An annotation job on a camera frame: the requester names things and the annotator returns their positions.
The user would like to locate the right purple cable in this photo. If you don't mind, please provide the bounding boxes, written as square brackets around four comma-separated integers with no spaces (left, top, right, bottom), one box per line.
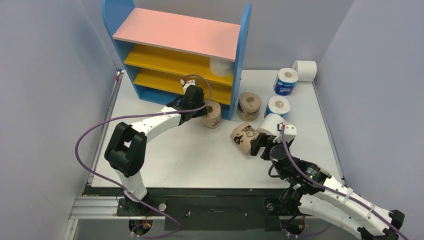
[280,124,410,240]

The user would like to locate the white roll lying at back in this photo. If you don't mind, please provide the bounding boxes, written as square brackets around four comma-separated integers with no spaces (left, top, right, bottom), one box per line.
[292,60,317,82]

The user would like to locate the plain white toilet roll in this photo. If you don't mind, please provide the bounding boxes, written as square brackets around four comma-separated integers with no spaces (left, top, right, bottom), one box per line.
[209,57,235,77]

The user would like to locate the plain white roll lying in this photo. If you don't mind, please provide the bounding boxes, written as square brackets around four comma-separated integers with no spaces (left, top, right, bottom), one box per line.
[256,113,286,136]

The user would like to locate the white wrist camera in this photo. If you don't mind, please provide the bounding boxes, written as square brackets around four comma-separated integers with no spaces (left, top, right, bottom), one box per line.
[180,79,196,87]
[273,121,297,143]

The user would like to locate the blue wrapped roll front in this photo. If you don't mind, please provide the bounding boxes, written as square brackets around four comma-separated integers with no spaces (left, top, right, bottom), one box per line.
[264,95,291,118]

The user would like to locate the blue wrapped roll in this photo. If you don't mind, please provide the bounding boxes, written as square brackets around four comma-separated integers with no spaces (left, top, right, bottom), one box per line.
[264,95,291,118]
[273,68,299,96]

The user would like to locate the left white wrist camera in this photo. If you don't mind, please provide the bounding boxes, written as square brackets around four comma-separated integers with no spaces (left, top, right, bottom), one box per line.
[180,79,196,87]

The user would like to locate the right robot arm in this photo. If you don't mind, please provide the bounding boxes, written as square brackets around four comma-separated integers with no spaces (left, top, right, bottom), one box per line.
[250,133,406,240]

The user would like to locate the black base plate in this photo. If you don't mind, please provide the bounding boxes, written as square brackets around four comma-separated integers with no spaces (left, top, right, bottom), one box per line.
[83,186,305,232]

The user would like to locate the blue wrapped roll back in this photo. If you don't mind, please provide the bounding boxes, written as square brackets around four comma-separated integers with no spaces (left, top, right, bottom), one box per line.
[273,68,299,96]

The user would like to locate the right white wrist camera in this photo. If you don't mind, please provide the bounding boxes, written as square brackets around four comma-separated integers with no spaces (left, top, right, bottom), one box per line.
[273,121,297,143]

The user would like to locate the blue pink yellow shelf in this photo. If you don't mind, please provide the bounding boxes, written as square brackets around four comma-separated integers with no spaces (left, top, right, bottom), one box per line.
[101,0,252,120]

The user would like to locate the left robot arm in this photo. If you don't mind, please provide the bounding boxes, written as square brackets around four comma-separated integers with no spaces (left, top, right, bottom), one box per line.
[104,85,207,215]

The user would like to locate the brown cartoon roll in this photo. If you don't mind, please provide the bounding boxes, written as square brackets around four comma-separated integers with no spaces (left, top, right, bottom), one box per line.
[230,122,259,156]
[237,92,262,122]

